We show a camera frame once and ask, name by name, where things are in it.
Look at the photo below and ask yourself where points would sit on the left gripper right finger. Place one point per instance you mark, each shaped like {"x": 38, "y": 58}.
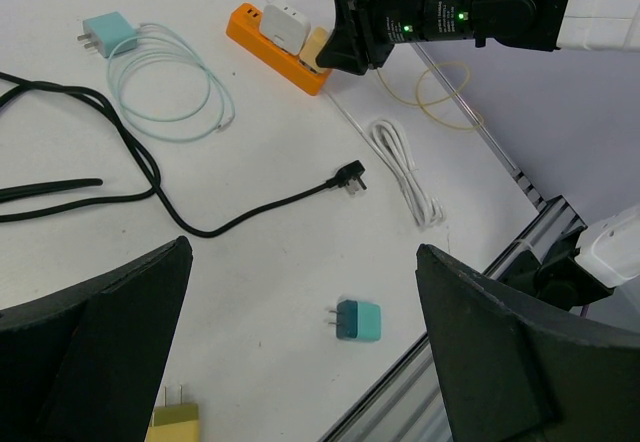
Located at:
{"x": 609, "y": 357}

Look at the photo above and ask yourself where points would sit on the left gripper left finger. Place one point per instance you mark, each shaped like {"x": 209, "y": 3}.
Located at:
{"x": 86, "y": 363}

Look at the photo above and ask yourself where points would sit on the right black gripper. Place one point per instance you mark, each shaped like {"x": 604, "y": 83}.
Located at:
{"x": 366, "y": 31}

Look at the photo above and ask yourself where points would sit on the tan yellow charger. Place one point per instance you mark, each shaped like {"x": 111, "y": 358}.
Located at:
{"x": 311, "y": 49}

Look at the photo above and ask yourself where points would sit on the white dual usb charger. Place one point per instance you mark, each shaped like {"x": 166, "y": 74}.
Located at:
{"x": 285, "y": 26}

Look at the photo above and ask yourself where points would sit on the yellow olive charger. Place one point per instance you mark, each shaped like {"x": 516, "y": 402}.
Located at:
{"x": 174, "y": 423}

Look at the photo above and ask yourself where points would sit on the orange power strip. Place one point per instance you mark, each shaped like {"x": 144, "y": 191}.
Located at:
{"x": 243, "y": 28}

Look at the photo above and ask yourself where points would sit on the dark teal charger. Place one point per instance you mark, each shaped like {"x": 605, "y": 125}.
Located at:
{"x": 357, "y": 321}

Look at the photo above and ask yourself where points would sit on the light teal charger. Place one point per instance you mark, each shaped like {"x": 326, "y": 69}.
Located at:
{"x": 110, "y": 34}

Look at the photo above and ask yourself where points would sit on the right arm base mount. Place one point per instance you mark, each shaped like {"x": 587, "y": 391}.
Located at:
{"x": 557, "y": 280}

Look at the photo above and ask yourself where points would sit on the aluminium right rail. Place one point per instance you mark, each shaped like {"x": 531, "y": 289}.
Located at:
{"x": 504, "y": 373}

